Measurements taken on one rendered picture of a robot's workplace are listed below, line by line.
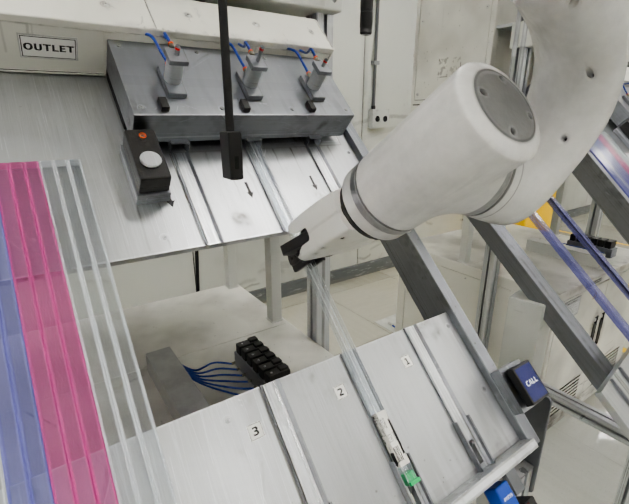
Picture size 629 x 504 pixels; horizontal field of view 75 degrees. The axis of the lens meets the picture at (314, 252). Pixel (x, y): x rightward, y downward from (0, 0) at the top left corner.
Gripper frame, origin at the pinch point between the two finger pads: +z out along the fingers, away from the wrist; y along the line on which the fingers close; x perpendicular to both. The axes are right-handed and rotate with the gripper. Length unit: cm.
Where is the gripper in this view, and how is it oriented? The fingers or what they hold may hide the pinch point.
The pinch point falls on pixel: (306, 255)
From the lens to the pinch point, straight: 55.0
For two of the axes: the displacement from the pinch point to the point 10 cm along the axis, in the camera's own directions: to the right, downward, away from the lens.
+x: 3.3, 9.2, -2.0
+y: -8.2, 1.8, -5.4
